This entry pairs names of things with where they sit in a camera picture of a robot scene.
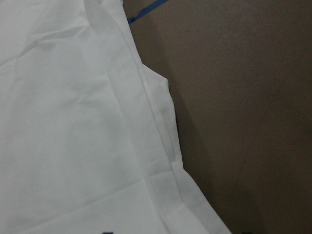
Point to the white long-sleeve printed shirt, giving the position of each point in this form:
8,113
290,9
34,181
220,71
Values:
88,136

